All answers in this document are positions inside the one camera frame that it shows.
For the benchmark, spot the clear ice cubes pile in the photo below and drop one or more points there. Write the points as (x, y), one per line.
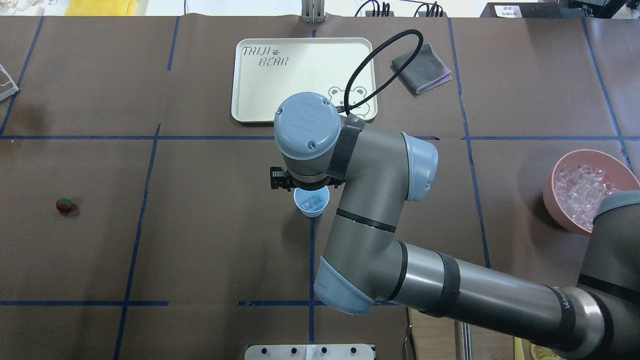
(580, 191)

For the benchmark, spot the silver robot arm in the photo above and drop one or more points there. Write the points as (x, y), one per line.
(597, 319)

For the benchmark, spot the grey folded cloth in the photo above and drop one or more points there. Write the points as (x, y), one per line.
(426, 71)

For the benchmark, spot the cream bear tray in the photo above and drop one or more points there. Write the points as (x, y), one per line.
(269, 70)

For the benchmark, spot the red strawberry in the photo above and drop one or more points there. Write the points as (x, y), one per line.
(64, 206)

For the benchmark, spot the aluminium frame post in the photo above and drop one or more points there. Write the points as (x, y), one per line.
(313, 11)

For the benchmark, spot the black box with label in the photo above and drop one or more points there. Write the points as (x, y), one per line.
(523, 10)

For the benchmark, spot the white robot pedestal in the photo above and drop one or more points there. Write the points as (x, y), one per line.
(338, 351)

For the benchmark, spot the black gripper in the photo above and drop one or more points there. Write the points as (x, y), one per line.
(278, 179)

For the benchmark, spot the white wire cup rack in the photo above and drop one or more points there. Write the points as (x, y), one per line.
(8, 86)

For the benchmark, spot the wooden cutting board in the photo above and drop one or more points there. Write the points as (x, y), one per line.
(434, 339)

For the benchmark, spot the yellow plastic knife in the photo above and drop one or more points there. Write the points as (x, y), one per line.
(518, 349)

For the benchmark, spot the lemon slices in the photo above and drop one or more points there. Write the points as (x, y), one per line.
(538, 352)

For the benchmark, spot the light blue plastic cup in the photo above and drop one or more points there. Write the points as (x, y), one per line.
(302, 194)

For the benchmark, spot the ice cube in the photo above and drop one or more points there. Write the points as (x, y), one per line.
(313, 203)

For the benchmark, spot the pink bowl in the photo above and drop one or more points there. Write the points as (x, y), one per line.
(617, 173)

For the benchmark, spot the yellow cloth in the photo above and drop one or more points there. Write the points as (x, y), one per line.
(90, 8)

